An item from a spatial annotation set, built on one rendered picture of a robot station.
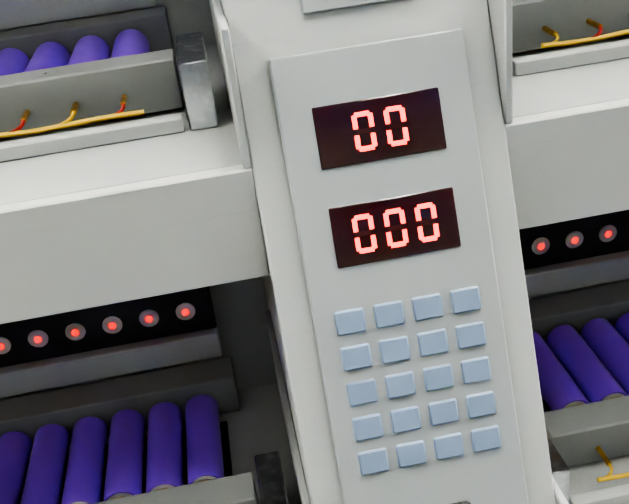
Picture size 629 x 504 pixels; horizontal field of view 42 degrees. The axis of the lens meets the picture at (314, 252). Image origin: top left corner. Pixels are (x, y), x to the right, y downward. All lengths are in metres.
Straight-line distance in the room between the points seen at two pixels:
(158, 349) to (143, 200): 0.19
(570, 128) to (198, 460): 0.23
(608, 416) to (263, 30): 0.25
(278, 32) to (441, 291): 0.11
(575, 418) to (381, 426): 0.13
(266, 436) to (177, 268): 0.17
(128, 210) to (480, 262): 0.13
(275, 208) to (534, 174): 0.10
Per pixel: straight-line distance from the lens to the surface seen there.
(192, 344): 0.47
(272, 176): 0.30
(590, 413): 0.42
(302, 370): 0.31
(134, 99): 0.37
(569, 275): 0.51
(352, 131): 0.29
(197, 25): 0.50
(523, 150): 0.32
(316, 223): 0.30
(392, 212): 0.30
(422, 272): 0.30
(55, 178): 0.32
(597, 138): 0.33
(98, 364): 0.48
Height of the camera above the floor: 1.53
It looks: 8 degrees down
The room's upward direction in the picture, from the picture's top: 10 degrees counter-clockwise
